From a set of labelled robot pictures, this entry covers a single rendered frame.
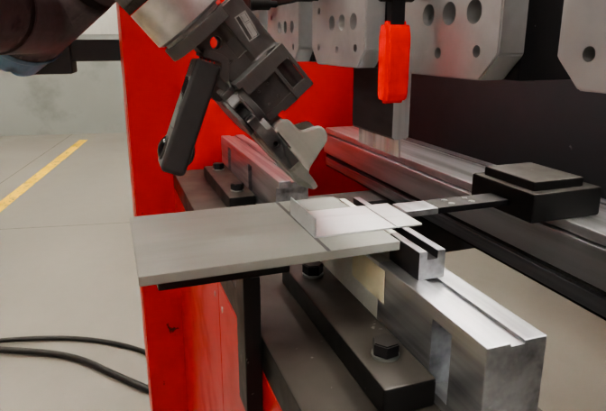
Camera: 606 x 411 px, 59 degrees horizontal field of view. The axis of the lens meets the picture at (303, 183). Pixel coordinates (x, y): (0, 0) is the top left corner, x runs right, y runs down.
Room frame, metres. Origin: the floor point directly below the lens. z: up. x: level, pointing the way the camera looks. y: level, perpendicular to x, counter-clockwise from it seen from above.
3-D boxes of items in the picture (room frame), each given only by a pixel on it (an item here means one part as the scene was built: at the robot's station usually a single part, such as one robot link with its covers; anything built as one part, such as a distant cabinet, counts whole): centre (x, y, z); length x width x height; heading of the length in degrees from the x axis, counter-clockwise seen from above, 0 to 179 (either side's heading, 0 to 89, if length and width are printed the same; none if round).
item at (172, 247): (0.57, 0.05, 1.00); 0.26 x 0.18 x 0.01; 110
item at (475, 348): (0.57, -0.11, 0.92); 0.39 x 0.06 x 0.10; 20
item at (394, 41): (0.45, -0.08, 1.20); 0.04 x 0.02 x 0.10; 110
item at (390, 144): (0.62, -0.09, 1.13); 0.10 x 0.02 x 0.10; 20
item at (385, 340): (0.47, -0.08, 0.91); 0.03 x 0.03 x 0.02
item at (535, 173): (0.67, -0.24, 1.01); 0.26 x 0.12 x 0.05; 110
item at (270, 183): (1.13, 0.10, 0.92); 0.50 x 0.06 x 0.10; 20
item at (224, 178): (1.16, 0.17, 0.89); 0.30 x 0.05 x 0.03; 20
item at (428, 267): (0.59, -0.10, 0.99); 0.20 x 0.03 x 0.03; 20
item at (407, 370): (0.56, -0.05, 0.89); 0.30 x 0.05 x 0.03; 20
